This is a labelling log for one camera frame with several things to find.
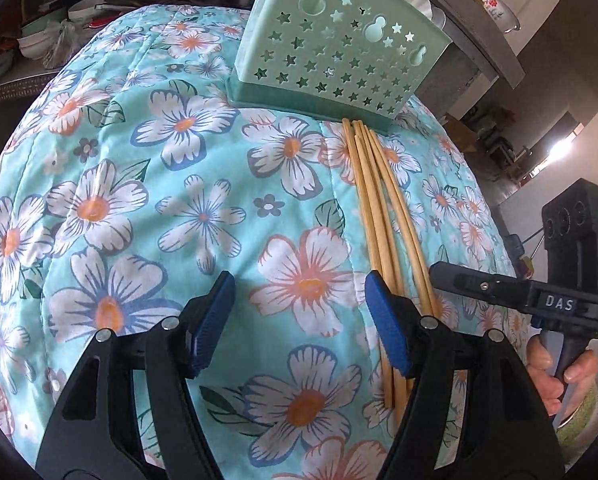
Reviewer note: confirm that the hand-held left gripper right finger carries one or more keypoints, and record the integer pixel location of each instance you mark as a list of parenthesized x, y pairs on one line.
[(386, 320)]

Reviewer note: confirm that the green shaggy mat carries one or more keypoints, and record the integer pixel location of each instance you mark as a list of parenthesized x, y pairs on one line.
[(581, 420)]

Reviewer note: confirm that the clear plastic bag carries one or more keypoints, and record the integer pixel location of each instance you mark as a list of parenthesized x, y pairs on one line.
[(63, 42)]

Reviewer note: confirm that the white ceramic bowl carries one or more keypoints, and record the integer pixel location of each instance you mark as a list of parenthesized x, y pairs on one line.
[(86, 10)]

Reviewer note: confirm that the person's right hand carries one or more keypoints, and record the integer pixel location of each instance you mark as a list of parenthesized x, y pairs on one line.
[(541, 365)]

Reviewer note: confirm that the green star-cut utensil holder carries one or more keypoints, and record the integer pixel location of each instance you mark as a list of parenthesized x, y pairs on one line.
[(304, 60)]

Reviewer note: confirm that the stack of ceramic bowls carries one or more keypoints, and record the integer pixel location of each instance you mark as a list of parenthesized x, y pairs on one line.
[(34, 40)]

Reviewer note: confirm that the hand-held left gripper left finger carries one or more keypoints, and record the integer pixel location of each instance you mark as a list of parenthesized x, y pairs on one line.
[(214, 310)]

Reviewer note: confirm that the bundle of wooden chopsticks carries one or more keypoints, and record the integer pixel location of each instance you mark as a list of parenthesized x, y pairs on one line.
[(369, 185)]

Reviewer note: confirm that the bamboo chopstick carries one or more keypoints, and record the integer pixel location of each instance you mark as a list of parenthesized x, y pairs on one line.
[(390, 185), (360, 185), (380, 185)]

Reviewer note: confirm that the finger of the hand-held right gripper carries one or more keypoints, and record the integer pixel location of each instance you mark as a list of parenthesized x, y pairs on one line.
[(479, 285)]

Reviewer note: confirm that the white floral enamel bowl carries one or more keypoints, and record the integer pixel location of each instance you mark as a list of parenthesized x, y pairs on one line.
[(494, 5)]

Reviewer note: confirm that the grey concrete counter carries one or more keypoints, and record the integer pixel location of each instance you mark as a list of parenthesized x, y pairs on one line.
[(479, 60)]

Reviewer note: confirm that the floral turquoise blanket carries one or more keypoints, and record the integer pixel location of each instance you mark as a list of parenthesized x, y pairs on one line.
[(179, 210)]

